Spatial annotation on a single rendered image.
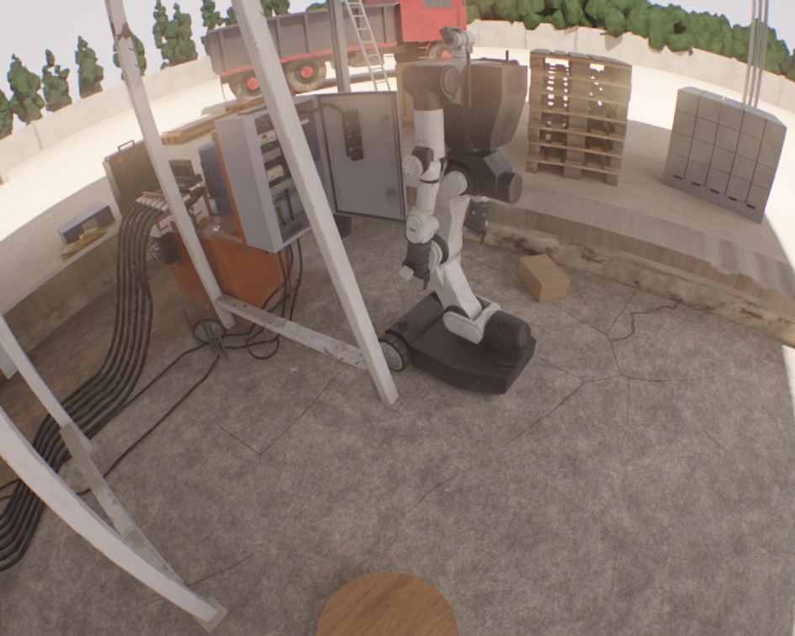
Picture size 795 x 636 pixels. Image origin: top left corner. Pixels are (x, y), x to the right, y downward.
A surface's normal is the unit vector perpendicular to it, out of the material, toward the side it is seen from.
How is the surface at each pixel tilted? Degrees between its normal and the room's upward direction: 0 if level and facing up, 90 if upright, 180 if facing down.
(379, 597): 0
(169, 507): 0
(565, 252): 76
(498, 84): 90
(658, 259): 89
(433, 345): 0
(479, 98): 90
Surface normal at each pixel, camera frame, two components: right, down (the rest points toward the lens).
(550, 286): 0.22, 0.62
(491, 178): -0.65, 0.53
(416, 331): 0.48, -0.27
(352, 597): -0.07, -0.76
